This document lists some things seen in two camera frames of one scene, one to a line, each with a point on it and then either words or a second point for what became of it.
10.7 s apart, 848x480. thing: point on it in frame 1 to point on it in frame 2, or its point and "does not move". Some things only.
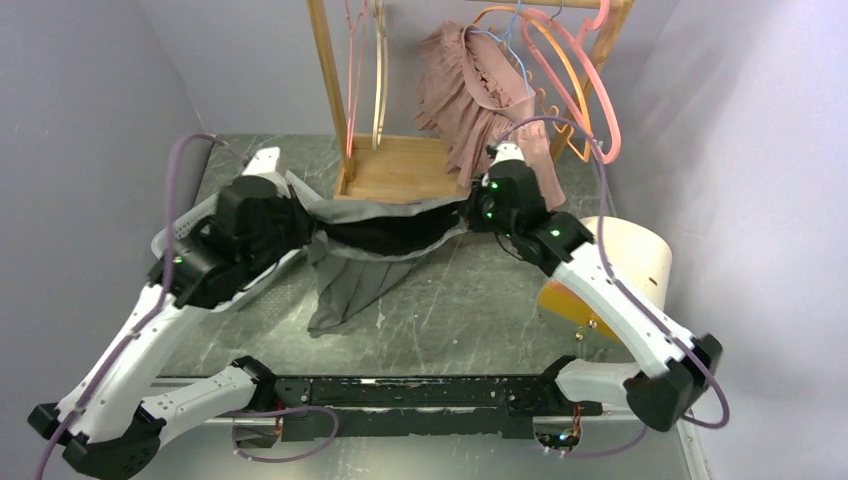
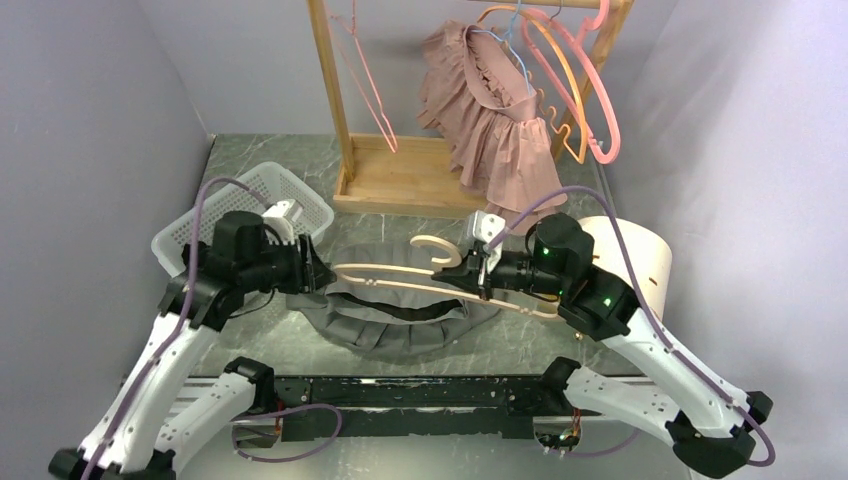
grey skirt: (358, 249) to (385, 304)
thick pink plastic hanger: (579, 41) does not move
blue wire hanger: (509, 44) does not move
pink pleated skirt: (474, 92) does not move
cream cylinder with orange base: (635, 253) does not move
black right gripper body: (483, 215) to (507, 274)
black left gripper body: (288, 231) to (297, 276)
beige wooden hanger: (380, 12) to (444, 265)
